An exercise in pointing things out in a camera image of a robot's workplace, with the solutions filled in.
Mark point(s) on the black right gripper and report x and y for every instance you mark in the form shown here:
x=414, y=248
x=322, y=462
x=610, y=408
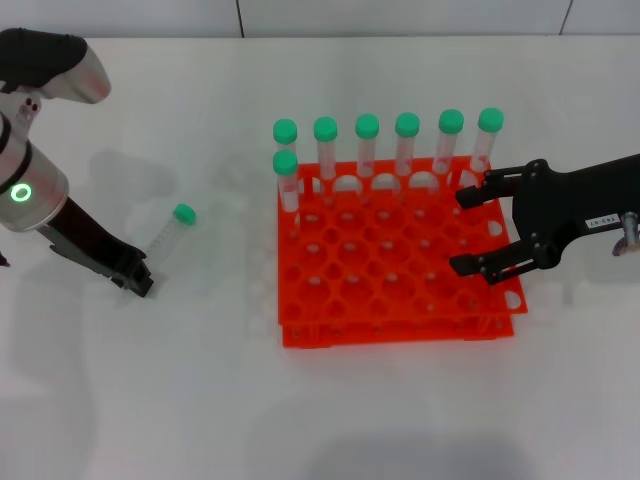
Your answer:
x=570, y=205

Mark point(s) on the orange plastic test tube rack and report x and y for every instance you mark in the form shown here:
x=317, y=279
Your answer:
x=390, y=260

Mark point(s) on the clear test tube green cap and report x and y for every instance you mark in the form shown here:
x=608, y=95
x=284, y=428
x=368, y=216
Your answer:
x=406, y=124
x=184, y=213
x=285, y=162
x=450, y=121
x=285, y=130
x=325, y=129
x=490, y=119
x=367, y=125

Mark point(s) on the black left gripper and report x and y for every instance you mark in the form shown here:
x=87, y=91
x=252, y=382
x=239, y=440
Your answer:
x=85, y=232

